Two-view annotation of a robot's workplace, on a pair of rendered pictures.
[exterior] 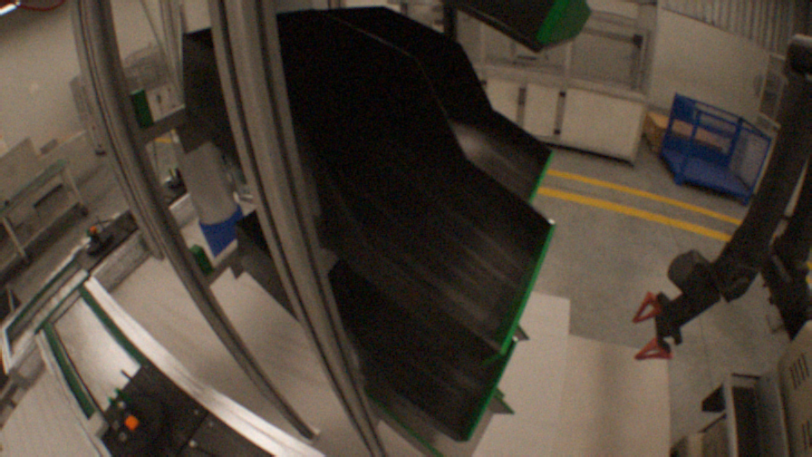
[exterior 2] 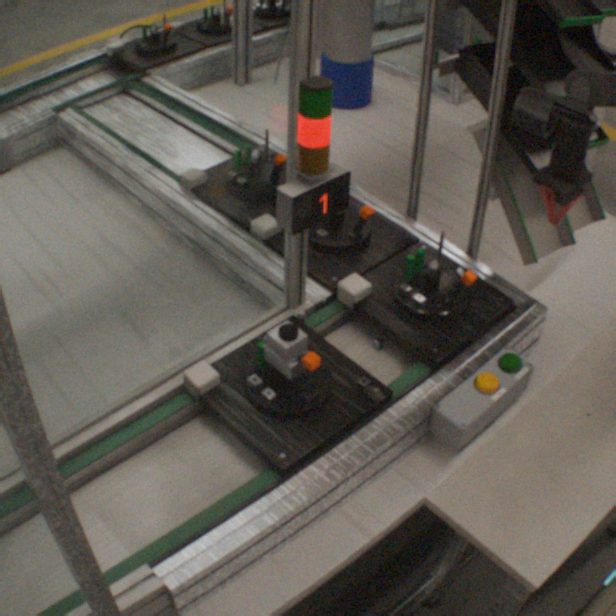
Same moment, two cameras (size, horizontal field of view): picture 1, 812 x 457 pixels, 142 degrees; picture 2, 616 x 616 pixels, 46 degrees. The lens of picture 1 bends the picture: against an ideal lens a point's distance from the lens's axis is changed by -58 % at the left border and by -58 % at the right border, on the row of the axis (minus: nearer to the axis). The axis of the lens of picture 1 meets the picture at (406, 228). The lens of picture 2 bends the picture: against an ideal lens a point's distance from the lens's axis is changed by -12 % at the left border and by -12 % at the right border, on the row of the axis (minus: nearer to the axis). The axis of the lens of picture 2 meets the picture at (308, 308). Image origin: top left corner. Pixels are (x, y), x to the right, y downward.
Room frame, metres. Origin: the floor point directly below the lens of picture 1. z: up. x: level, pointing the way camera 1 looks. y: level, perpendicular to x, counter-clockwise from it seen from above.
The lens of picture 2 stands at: (-1.17, -0.11, 1.92)
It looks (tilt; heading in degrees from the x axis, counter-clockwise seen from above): 42 degrees down; 22
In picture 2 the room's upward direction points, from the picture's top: 3 degrees clockwise
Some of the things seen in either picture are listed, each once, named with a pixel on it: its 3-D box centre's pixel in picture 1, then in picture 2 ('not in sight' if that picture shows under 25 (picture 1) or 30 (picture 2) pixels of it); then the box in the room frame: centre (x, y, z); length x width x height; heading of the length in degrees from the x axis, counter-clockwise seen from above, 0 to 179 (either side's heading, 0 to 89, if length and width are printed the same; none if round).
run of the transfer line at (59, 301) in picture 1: (193, 187); not in sight; (1.19, 0.98, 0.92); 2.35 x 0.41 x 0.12; 156
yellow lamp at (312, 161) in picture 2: not in sight; (313, 153); (-0.19, 0.29, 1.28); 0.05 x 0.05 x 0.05
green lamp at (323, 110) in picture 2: not in sight; (315, 99); (-0.19, 0.29, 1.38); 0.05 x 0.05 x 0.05
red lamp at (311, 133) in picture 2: not in sight; (314, 126); (-0.19, 0.29, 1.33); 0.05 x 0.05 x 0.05
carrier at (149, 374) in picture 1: (130, 412); not in sight; (0.13, 0.55, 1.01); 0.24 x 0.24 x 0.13; 66
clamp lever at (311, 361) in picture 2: not in sight; (307, 372); (-0.40, 0.20, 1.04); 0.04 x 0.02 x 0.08; 66
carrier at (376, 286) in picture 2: not in sight; (432, 277); (-0.07, 0.10, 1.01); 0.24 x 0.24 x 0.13; 66
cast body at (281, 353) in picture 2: not in sight; (283, 343); (-0.38, 0.25, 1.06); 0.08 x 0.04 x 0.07; 67
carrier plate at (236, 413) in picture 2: not in sight; (287, 390); (-0.38, 0.24, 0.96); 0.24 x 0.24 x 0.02; 66
